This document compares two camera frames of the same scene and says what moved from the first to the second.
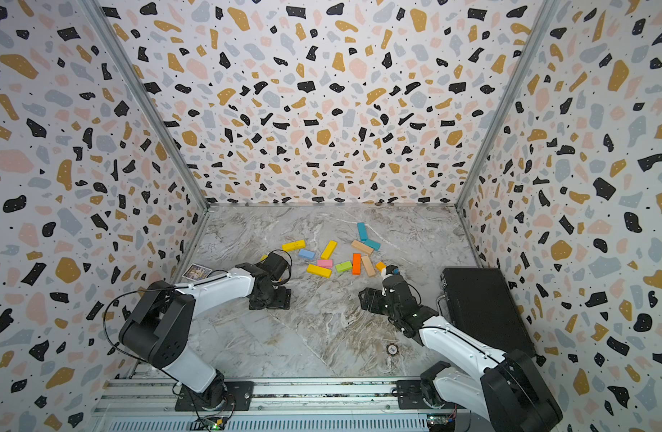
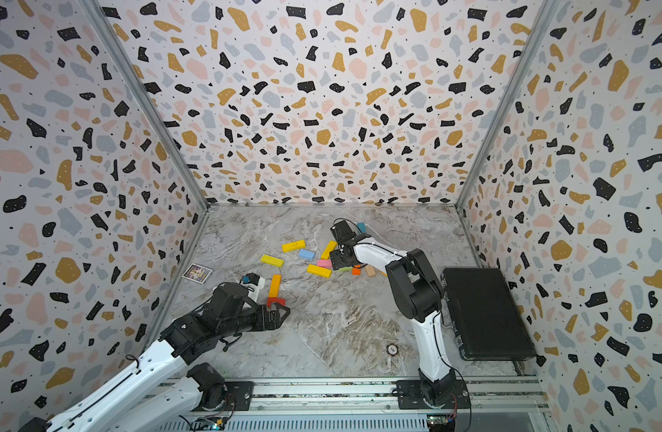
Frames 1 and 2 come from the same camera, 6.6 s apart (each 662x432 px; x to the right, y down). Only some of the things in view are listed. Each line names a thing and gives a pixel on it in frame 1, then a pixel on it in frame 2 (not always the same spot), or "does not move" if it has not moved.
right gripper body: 379,304 to 337,260
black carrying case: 478,302 does not move
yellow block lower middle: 318,271 does not move
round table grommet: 392,349 does not move
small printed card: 197,273 does not move
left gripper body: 276,298 to 255,319
